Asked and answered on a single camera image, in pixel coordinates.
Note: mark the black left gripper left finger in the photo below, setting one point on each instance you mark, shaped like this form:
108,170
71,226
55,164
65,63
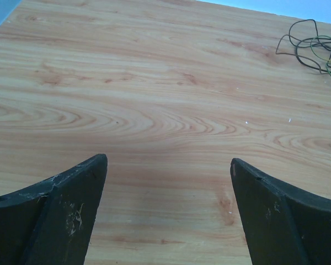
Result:
51,222

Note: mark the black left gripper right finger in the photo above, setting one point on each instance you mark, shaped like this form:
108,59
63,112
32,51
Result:
282,224

